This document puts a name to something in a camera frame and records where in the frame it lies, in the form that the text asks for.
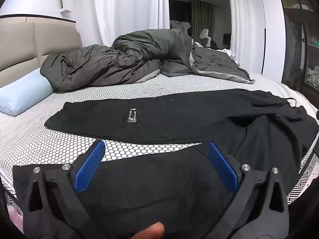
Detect black pants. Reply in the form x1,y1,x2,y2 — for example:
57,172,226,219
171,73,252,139
12,89,319,239

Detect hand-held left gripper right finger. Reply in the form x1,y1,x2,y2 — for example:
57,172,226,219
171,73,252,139
208,142,289,239

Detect dark wardrobe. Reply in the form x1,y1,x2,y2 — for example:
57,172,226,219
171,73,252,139
277,0,319,95

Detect light blue pillow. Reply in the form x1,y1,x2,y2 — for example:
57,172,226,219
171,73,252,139
0,67,56,117

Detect white honeycomb patterned bed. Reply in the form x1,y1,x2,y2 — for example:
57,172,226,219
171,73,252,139
0,72,319,212

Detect olive curtain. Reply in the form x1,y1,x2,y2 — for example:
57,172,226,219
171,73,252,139
191,0,213,43

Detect beige padded headboard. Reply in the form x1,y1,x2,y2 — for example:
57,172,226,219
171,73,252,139
0,14,84,89

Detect grey crumpled duvet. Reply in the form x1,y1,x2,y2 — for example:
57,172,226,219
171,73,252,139
40,28,256,91

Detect white chair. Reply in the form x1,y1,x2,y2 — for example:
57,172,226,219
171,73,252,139
199,28,211,47

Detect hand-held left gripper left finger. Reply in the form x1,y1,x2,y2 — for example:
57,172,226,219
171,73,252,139
24,140,106,239

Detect grey cloth heap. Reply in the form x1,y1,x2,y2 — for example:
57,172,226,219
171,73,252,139
170,20,192,34

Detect person's left hand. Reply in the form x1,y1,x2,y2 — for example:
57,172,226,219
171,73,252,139
130,223,165,239

